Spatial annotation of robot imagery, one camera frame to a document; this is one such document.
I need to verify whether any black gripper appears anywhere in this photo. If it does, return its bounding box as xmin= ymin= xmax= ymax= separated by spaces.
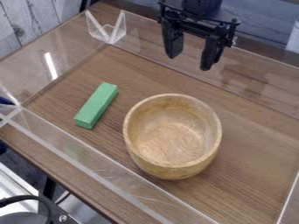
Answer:
xmin=158 ymin=0 xmax=240 ymax=71

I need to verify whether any green rectangular block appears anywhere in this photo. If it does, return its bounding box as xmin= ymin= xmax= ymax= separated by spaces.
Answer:
xmin=75 ymin=82 xmax=118 ymax=130

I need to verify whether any brown wooden bowl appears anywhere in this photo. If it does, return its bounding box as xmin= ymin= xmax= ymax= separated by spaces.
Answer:
xmin=123 ymin=94 xmax=223 ymax=180

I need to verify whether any white object at right edge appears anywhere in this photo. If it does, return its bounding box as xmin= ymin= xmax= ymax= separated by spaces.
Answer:
xmin=286 ymin=21 xmax=299 ymax=53

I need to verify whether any clear acrylic enclosure wall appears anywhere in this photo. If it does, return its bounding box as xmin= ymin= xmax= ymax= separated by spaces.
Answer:
xmin=0 ymin=4 xmax=299 ymax=224

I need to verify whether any black metal bracket with screw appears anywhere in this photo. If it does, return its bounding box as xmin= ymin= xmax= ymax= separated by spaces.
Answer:
xmin=38 ymin=195 xmax=79 ymax=224

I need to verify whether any black cable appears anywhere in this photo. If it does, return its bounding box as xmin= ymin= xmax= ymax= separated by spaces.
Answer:
xmin=0 ymin=194 xmax=54 ymax=224

